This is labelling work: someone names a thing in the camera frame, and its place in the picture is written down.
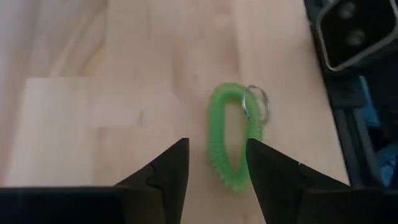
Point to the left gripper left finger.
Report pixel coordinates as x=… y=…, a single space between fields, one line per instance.
x=93 y=205

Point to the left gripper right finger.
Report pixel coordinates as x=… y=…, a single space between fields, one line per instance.
x=311 y=205

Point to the black aluminium table frame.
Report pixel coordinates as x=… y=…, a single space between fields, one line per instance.
x=348 y=124

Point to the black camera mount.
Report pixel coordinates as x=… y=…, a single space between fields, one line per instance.
x=357 y=31

